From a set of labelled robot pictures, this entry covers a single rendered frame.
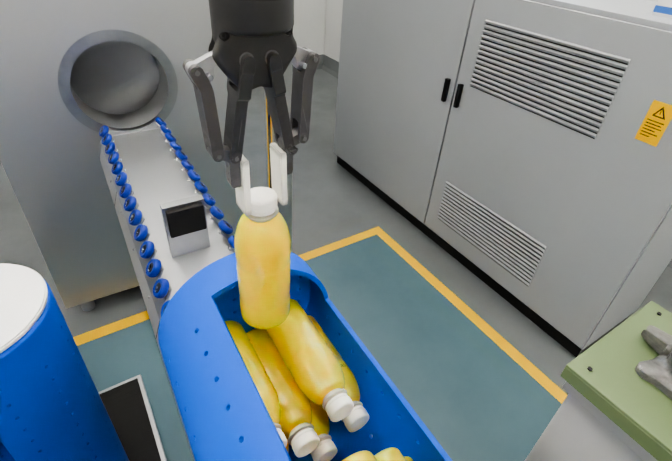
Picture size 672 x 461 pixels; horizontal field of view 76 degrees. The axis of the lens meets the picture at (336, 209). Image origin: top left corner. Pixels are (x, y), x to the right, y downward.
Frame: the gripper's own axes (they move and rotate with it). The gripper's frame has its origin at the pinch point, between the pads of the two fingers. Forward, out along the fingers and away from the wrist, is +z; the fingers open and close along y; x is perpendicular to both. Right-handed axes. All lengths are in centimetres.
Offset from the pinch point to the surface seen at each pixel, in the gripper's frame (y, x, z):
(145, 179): 3, -93, 50
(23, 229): 61, -227, 142
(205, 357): 10.0, 2.4, 23.2
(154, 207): 4, -76, 50
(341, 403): -4.7, 13.5, 30.2
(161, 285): 10, -37, 45
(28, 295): 33, -40, 39
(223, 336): 7.2, 1.9, 21.2
